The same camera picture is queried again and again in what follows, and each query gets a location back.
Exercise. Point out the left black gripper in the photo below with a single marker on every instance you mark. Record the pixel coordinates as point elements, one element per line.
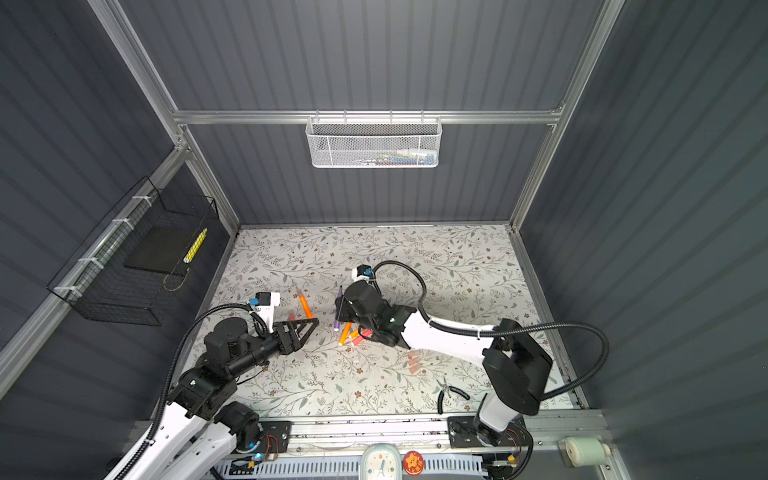
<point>292,341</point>

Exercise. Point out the white wire mesh basket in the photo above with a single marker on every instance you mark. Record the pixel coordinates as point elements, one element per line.
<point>334,145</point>

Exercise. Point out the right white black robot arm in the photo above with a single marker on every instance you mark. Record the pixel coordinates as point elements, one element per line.
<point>515,365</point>

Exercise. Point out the black pad in basket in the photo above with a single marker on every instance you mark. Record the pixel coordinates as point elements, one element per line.
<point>160,250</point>

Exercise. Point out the red round badge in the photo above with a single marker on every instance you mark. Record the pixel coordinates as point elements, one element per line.
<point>413,463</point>

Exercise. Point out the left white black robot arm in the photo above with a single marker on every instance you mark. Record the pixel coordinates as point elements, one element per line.
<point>198,423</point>

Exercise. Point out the white tape roll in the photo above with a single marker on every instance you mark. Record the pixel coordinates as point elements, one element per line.
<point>585,451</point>

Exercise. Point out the black handled pliers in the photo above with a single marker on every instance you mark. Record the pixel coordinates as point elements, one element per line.
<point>447,390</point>

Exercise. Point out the white analog clock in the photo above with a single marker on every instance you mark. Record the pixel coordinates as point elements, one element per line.
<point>380,462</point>

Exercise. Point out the items in white basket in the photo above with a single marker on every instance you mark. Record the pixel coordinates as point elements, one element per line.
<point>416,157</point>

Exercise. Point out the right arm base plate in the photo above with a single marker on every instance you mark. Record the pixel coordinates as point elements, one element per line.
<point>466,431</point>

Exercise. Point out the translucent pink caps near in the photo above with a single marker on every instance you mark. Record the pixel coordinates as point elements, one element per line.
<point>414,362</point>

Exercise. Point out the black wire basket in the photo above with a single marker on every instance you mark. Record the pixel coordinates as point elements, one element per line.
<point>132,272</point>

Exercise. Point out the floral patterned table mat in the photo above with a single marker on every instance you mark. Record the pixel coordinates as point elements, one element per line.
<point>468,274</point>

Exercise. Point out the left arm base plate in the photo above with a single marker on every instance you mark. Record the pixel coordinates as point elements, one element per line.
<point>270,437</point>

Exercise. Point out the yellow highlighter pen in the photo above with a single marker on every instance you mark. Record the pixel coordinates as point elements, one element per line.
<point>195,246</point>

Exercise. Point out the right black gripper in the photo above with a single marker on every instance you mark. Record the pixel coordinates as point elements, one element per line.
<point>342,309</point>

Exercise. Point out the purple marker pen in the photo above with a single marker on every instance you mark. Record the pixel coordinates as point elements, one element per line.
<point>338,305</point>

